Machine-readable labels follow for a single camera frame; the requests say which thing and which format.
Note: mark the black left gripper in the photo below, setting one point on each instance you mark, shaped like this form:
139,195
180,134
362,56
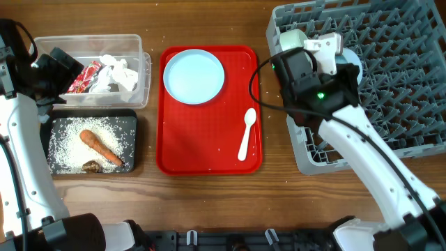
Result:
65,75

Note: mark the red snack wrapper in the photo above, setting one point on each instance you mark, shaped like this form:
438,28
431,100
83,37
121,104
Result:
83,80

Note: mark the white tissue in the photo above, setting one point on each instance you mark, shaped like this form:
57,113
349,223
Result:
113,76

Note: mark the orange carrot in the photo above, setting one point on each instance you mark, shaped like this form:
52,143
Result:
94,143

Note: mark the white rice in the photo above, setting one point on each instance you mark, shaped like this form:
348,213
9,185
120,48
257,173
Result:
76,150

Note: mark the brown food scrap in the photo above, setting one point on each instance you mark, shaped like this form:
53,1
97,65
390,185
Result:
92,167

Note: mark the light blue plate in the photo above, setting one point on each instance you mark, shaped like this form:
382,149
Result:
193,77

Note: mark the white plastic spoon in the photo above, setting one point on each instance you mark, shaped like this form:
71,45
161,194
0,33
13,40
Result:
249,119

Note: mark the green bowl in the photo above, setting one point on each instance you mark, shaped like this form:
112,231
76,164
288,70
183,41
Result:
292,39

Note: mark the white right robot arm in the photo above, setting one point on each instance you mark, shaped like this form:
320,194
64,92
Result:
413,213

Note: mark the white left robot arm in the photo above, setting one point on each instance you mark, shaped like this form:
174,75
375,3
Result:
34,215

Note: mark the black waste tray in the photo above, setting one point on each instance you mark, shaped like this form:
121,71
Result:
134,146

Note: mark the grey dishwasher rack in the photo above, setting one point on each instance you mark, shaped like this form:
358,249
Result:
401,45

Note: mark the clear plastic bin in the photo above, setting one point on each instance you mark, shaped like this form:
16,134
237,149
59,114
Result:
88,48

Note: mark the red plastic tray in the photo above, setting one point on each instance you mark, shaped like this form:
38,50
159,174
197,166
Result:
205,139

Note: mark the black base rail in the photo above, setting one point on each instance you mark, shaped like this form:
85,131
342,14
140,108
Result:
297,240

